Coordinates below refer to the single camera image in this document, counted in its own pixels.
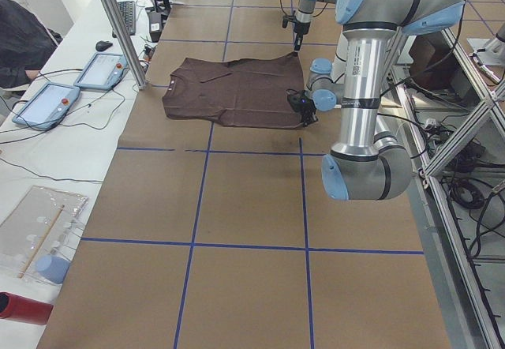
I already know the clear wire dish rack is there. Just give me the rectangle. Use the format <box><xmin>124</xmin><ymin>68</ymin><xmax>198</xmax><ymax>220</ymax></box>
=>
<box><xmin>1</xmin><ymin>186</ymin><xmax>88</xmax><ymax>281</ymax></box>

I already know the black labelled box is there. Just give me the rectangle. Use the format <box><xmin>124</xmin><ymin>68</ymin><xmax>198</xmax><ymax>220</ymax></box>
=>
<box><xmin>148</xmin><ymin>11</ymin><xmax>163</xmax><ymax>43</ymax></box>

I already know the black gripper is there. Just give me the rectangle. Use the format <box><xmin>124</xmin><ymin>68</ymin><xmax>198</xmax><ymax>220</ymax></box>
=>
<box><xmin>282</xmin><ymin>13</ymin><xmax>310</xmax><ymax>51</ymax></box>
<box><xmin>286</xmin><ymin>89</ymin><xmax>318</xmax><ymax>126</ymax></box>

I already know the aluminium vertical post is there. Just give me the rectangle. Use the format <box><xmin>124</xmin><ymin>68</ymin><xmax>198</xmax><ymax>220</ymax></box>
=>
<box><xmin>100</xmin><ymin>0</ymin><xmax>148</xmax><ymax>90</ymax></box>

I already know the black computer mouse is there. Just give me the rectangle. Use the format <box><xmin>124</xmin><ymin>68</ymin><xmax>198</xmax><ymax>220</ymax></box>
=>
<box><xmin>95</xmin><ymin>40</ymin><xmax>113</xmax><ymax>52</ymax></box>

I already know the red cylinder bottle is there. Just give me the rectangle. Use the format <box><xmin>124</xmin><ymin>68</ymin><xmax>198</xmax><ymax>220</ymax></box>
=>
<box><xmin>1</xmin><ymin>292</ymin><xmax>54</xmax><ymax>325</ymax></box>

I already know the far blue teach pendant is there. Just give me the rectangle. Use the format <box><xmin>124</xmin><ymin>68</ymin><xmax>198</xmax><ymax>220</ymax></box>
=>
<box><xmin>74</xmin><ymin>52</ymin><xmax>127</xmax><ymax>91</ymax></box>

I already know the person in black clothes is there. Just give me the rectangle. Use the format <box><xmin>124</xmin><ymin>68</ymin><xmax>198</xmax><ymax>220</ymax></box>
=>
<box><xmin>1</xmin><ymin>0</ymin><xmax>62</xmax><ymax>88</ymax></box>

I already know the blue teach pendant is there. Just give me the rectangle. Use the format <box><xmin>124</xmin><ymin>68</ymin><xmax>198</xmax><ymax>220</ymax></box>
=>
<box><xmin>74</xmin><ymin>52</ymin><xmax>127</xmax><ymax>91</ymax></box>
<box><xmin>12</xmin><ymin>82</ymin><xmax>80</xmax><ymax>131</ymax></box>

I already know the blue plastic cup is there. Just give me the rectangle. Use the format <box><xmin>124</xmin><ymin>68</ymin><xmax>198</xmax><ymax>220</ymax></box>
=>
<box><xmin>36</xmin><ymin>254</ymin><xmax>70</xmax><ymax>284</ymax></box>

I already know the dark brown t-shirt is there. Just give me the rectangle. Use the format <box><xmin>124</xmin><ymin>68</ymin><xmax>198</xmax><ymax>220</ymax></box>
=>
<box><xmin>163</xmin><ymin>52</ymin><xmax>304</xmax><ymax>129</ymax></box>

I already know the black keyboard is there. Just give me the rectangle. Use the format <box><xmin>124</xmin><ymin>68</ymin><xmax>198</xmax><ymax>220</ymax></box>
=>
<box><xmin>117</xmin><ymin>1</ymin><xmax>137</xmax><ymax>36</ymax></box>

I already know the wooden chopstick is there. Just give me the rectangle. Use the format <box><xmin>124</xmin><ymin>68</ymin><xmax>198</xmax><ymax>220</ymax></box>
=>
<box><xmin>17</xmin><ymin>204</ymin><xmax>65</xmax><ymax>279</ymax></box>

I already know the near blue teach pendant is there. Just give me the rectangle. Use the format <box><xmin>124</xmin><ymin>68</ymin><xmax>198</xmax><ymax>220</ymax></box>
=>
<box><xmin>12</xmin><ymin>82</ymin><xmax>80</xmax><ymax>131</ymax></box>

